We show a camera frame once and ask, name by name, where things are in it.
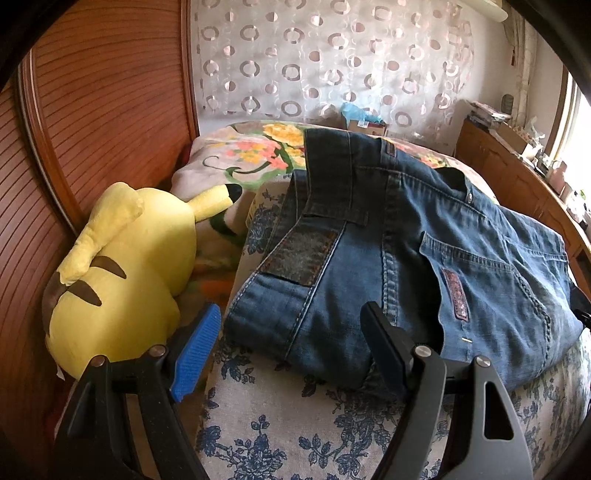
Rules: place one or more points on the wooden slatted wardrobe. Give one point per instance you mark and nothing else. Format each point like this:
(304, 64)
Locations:
(92, 92)

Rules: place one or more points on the blue floral bed sheet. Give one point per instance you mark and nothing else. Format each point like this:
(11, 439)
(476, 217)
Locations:
(277, 424)

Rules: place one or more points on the small cardboard box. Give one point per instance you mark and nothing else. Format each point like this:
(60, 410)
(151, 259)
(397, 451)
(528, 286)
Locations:
(364, 128)

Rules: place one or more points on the window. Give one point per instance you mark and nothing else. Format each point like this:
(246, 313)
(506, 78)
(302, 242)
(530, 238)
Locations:
(570, 120)

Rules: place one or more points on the sheer curtain with circles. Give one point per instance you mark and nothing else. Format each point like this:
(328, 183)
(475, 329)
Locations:
(323, 55)

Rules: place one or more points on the yellow plush toy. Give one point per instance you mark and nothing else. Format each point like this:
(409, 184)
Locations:
(138, 258)

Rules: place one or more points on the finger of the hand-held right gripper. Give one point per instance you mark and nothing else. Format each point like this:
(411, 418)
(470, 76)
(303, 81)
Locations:
(582, 302)

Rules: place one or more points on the wooden cabinet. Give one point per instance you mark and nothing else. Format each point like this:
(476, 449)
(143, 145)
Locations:
(508, 175)

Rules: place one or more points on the pile of papers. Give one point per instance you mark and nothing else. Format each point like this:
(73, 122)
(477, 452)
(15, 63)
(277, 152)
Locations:
(485, 113)

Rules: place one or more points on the open cardboard box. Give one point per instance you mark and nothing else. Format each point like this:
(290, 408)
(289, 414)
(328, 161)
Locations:
(512, 136)

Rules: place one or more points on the blue denim pants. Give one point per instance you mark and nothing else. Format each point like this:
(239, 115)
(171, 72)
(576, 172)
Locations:
(369, 230)

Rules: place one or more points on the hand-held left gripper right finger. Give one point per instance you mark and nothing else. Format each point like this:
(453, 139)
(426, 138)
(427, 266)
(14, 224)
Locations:
(383, 350)

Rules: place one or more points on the floral pink yellow pillow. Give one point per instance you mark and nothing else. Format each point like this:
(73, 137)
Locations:
(240, 152)

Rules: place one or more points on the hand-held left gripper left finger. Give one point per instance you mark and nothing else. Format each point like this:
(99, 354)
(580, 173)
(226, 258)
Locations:
(196, 353)

